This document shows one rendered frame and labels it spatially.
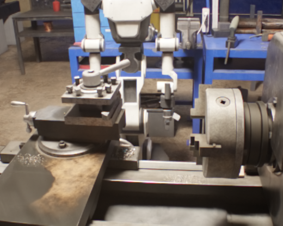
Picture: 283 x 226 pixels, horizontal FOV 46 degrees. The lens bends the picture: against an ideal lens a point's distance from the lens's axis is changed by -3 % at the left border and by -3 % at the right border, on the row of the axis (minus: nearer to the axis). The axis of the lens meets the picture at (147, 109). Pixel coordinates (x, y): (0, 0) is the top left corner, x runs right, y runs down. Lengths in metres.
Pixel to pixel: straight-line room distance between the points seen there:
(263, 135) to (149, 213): 0.53
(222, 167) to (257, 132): 0.12
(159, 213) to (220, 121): 0.50
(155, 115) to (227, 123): 2.19
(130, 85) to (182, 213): 1.04
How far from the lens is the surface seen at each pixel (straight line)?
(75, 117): 1.15
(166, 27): 1.99
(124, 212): 1.25
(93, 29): 2.04
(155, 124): 3.06
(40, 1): 5.44
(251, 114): 0.91
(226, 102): 0.88
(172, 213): 1.24
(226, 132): 0.85
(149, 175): 1.23
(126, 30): 1.95
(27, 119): 1.32
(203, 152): 0.84
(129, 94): 2.07
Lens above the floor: 1.56
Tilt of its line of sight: 25 degrees down
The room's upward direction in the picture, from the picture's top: 2 degrees counter-clockwise
